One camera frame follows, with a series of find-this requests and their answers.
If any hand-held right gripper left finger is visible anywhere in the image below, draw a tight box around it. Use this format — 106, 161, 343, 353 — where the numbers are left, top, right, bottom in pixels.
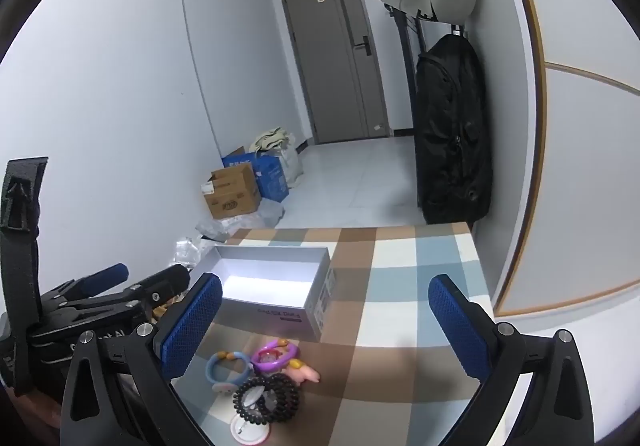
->
60, 272, 224, 446

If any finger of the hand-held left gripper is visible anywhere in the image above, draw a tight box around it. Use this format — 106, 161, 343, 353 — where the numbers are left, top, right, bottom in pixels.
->
65, 264, 192, 327
40, 263, 130, 309

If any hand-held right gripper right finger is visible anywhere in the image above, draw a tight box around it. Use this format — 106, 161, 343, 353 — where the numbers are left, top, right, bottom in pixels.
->
427, 274, 596, 446

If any blue bead bracelet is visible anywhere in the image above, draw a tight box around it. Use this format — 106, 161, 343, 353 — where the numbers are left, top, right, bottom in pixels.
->
206, 351, 253, 394

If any purple bracelet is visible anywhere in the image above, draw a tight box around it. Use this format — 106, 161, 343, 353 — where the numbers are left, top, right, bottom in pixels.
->
250, 338, 301, 374

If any grey cardboard box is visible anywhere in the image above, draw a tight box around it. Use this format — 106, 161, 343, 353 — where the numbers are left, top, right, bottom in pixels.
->
192, 246, 335, 343

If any black spiral hair tie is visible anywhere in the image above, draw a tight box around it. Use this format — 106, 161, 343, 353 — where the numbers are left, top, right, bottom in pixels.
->
233, 373, 302, 425

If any clear plastic wrapping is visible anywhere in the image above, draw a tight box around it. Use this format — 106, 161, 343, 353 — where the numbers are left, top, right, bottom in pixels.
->
174, 237, 203, 267

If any checked tablecloth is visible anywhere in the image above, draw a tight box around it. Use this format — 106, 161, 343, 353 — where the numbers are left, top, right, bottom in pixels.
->
167, 222, 493, 446

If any grey plastic bag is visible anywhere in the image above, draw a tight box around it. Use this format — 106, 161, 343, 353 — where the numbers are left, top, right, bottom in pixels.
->
195, 200, 286, 243

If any brown cardboard box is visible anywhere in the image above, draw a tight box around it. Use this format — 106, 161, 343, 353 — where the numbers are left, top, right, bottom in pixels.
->
201, 163, 262, 220

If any blue cardboard box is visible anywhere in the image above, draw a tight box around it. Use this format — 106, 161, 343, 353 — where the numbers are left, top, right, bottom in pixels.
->
222, 149, 291, 203

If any white plastic bag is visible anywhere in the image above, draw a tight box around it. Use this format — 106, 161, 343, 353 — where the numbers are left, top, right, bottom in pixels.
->
280, 146, 305, 187

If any beige cloth bundle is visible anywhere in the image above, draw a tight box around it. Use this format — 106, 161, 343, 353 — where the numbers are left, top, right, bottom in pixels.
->
249, 127, 297, 154

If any black backpack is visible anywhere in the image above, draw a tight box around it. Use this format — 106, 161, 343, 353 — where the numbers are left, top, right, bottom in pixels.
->
415, 33, 493, 225

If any grey door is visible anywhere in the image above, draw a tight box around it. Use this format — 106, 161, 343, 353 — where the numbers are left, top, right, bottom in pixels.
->
277, 0, 392, 145

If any black coat rack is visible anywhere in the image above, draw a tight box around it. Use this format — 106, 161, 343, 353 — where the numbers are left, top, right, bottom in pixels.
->
384, 3, 426, 137

